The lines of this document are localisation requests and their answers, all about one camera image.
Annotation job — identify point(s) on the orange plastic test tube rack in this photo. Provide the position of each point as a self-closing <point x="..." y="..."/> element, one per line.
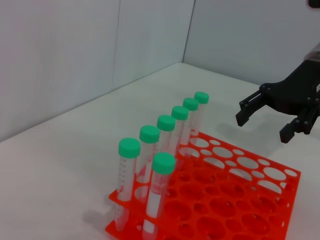
<point x="225" y="207"/>

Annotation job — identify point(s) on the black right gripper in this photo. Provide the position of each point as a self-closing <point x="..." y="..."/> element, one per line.
<point x="292" y="92"/>

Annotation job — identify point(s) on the clear test tube green cap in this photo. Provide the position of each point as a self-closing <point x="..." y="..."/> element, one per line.
<point x="156" y="200"/>
<point x="149" y="135"/>
<point x="166" y="122"/>
<point x="190" y="104"/>
<point x="180" y="113"/>
<point x="202" y="97"/>
<point x="127" y="175"/>

